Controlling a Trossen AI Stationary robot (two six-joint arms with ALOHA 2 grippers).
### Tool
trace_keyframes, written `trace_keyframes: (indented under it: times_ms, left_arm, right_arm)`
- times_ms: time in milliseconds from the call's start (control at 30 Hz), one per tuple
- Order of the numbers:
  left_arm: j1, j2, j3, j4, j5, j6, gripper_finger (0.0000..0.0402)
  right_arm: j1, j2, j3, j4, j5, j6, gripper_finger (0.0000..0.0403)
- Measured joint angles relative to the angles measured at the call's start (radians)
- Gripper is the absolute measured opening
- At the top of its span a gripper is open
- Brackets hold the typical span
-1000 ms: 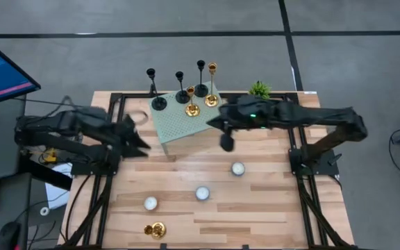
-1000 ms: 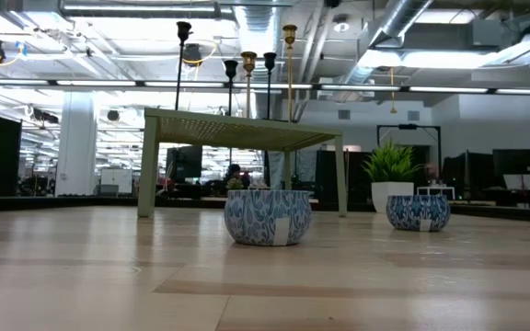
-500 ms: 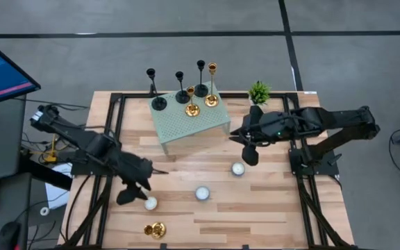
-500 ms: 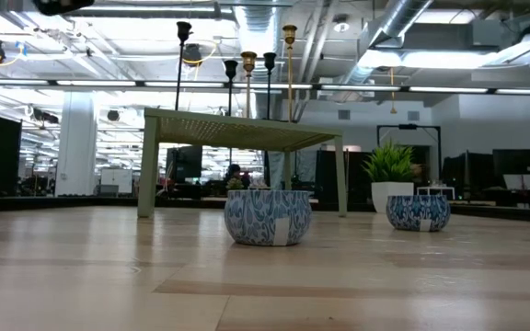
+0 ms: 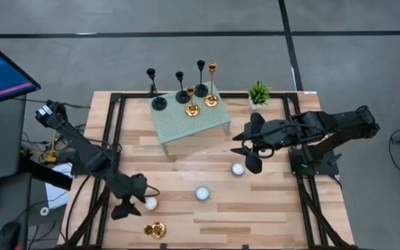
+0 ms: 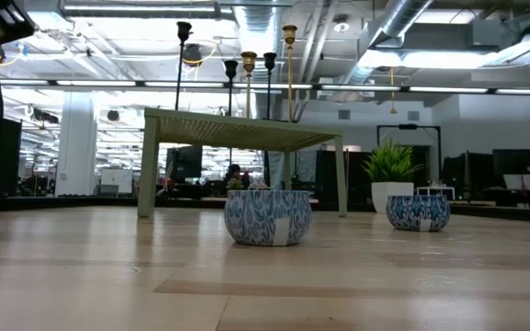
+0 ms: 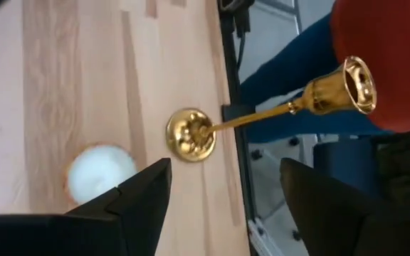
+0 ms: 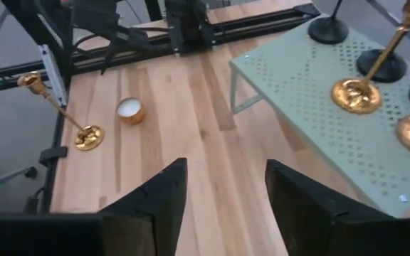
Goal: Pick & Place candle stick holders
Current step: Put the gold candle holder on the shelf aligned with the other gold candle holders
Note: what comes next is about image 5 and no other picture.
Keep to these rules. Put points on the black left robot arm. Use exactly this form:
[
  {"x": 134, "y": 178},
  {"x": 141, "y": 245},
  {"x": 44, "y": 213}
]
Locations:
[{"x": 75, "y": 139}]

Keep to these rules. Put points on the tall gold candlestick holder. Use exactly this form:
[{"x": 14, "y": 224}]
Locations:
[{"x": 211, "y": 101}]

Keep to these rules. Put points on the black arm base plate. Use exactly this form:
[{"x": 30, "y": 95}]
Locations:
[
  {"x": 328, "y": 170},
  {"x": 78, "y": 171}
]

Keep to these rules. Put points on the white paper sheet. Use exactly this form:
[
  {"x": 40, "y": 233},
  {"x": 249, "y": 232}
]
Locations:
[{"x": 56, "y": 196}]

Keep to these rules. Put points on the green perforated metal riser table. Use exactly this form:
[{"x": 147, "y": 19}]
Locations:
[{"x": 193, "y": 128}]

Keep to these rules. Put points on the black computer mouse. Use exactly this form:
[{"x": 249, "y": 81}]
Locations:
[{"x": 9, "y": 237}]

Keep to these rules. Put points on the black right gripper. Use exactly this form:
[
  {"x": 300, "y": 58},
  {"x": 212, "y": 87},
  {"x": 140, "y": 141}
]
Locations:
[{"x": 276, "y": 133}]

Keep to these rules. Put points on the short gold candlestick holder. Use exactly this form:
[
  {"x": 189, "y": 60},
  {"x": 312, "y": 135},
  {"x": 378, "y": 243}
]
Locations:
[{"x": 192, "y": 110}]

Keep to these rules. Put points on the medium gold candlestick holder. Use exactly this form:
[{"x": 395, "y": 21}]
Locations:
[{"x": 158, "y": 230}]

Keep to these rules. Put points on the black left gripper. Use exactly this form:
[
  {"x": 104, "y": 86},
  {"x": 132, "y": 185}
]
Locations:
[{"x": 130, "y": 187}]

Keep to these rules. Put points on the medium black candlestick holder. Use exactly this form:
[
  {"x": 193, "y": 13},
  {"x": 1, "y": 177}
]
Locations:
[{"x": 201, "y": 91}]

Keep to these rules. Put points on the tall black candlestick holder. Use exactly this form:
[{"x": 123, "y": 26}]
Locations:
[{"x": 158, "y": 103}]

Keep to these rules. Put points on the green plant in white pot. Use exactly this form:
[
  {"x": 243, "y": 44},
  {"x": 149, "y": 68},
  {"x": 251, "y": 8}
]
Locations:
[{"x": 259, "y": 93}]

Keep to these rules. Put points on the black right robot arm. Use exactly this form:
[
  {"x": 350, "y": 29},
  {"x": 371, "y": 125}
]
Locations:
[{"x": 342, "y": 121}]

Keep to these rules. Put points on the short black candlestick holder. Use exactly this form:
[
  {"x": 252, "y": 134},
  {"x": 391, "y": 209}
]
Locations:
[{"x": 182, "y": 97}]

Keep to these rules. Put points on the yellow clamp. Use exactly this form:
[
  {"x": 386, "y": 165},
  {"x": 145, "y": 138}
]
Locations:
[{"x": 51, "y": 154}]

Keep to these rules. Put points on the white tape roll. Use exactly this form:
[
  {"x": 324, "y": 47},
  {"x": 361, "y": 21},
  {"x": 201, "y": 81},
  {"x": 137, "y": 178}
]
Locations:
[{"x": 41, "y": 211}]

